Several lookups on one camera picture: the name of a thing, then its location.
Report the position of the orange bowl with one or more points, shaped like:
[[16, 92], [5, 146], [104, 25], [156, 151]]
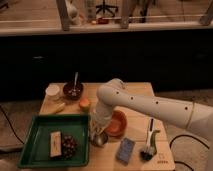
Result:
[[117, 125]]

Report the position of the wooden table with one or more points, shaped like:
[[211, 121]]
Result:
[[103, 159]]

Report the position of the tan wooden block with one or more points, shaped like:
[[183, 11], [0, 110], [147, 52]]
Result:
[[55, 144]]

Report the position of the dark red bowl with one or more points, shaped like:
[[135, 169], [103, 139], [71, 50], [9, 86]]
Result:
[[67, 89]]

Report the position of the orange fruit toy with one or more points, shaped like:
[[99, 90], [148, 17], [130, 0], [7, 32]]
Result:
[[84, 104]]

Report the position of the dark grape bunch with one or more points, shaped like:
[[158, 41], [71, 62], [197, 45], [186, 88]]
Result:
[[69, 146]]

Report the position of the blue sponge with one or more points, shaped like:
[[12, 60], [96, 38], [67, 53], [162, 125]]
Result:
[[125, 150]]

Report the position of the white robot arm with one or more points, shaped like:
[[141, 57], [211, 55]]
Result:
[[193, 117]]

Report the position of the white plastic cup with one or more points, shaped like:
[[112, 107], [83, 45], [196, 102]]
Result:
[[53, 91]]

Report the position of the metal spoon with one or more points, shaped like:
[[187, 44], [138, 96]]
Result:
[[75, 83]]

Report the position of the black office chair base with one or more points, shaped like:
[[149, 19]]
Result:
[[104, 7]]

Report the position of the green plastic tray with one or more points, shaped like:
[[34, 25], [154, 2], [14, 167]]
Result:
[[36, 150]]

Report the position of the small metal cup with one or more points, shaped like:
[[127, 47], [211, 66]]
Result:
[[100, 140]]

